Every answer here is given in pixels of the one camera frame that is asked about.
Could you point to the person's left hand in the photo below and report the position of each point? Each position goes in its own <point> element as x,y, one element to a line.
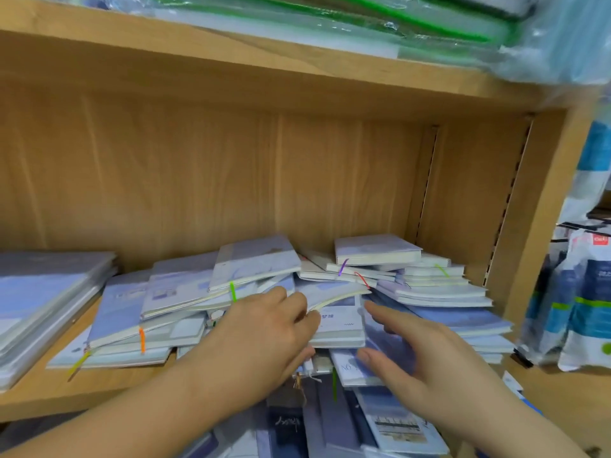
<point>253,343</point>

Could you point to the person's right hand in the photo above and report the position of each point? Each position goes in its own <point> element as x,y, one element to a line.
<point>439,377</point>

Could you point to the row of patterned notebooks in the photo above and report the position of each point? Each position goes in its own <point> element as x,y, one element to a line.
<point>382,424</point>

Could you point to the pile of small notebooks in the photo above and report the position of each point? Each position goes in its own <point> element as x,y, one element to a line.
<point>191,281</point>

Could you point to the stack of large blue notebooks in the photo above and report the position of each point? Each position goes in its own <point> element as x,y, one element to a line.
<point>43,291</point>

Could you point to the wooden shelf unit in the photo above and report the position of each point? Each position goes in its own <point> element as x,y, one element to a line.
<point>239,62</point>

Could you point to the person's left forearm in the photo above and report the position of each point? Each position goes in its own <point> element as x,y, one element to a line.
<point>124,424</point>

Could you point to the stack of green edged packets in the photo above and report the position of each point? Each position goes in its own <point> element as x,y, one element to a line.
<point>315,19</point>

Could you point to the light blue plastic bag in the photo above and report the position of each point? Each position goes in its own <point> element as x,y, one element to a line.
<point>563,38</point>

